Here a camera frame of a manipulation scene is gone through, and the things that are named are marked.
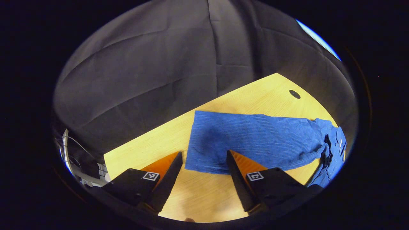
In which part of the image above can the white metal frame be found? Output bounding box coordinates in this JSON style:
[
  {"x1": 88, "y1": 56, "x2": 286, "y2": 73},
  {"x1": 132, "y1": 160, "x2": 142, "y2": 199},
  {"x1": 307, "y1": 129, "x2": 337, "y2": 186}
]
[{"x1": 60, "y1": 128, "x2": 111, "y2": 187}]

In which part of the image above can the black backdrop cloth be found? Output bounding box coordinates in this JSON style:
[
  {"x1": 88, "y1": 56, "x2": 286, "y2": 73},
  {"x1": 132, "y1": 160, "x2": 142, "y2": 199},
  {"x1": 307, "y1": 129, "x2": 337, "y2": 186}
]
[{"x1": 53, "y1": 0, "x2": 358, "y2": 189}]

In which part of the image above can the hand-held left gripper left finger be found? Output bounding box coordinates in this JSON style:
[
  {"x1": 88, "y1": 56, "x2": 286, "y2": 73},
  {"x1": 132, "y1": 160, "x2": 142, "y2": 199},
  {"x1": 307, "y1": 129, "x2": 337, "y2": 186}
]
[{"x1": 102, "y1": 151, "x2": 183, "y2": 214}]

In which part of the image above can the blue button shirt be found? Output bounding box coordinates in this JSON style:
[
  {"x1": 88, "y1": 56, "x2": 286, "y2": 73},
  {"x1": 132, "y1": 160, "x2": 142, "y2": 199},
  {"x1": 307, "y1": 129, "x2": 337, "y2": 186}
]
[{"x1": 185, "y1": 110, "x2": 347, "y2": 188}]

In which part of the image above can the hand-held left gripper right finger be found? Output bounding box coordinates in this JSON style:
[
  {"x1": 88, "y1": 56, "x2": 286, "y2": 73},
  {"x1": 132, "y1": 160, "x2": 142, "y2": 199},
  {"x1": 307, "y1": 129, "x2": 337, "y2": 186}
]
[{"x1": 226, "y1": 149, "x2": 324, "y2": 214}]

